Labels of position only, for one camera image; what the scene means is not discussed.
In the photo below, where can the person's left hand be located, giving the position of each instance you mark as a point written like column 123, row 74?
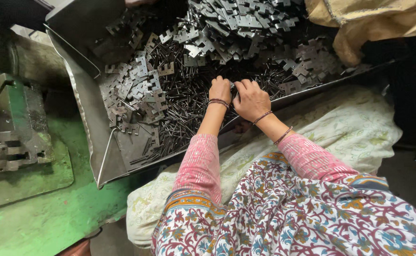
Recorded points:
column 219, row 90

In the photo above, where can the person's right hand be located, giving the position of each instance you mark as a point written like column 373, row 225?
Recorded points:
column 252, row 101

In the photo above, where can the person's right fingers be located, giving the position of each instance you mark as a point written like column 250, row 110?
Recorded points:
column 245, row 85

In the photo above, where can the person's left fingers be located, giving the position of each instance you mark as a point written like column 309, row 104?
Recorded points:
column 219, row 79

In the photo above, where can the small metal hinge plate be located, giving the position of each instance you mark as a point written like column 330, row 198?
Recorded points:
column 232, row 85

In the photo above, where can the heap of metal hinge plates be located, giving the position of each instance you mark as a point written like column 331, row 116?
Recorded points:
column 208, row 46

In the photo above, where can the brown thread wrist band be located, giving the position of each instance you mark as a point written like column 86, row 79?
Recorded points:
column 263, row 116

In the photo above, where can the heap of dark metal pins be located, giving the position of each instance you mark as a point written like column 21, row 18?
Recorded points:
column 188, row 103

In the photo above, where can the brown beaded bangle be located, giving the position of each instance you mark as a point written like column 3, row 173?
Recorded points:
column 283, row 135

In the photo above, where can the pale floral cushion cloth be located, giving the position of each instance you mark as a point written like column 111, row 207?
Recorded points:
column 339, row 124

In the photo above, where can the large sheet metal tray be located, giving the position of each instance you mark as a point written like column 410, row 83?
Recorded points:
column 101, row 117

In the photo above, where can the person's floral printed garment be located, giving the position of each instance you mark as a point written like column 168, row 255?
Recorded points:
column 293, row 206

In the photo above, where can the tan burlap sack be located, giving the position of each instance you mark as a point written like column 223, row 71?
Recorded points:
column 367, row 25

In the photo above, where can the grey metal die block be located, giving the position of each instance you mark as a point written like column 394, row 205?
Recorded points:
column 12, row 135

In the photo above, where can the green press machine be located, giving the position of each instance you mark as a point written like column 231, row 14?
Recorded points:
column 41, row 199

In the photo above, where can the reddish brown rounded object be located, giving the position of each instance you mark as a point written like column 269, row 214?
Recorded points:
column 75, row 249

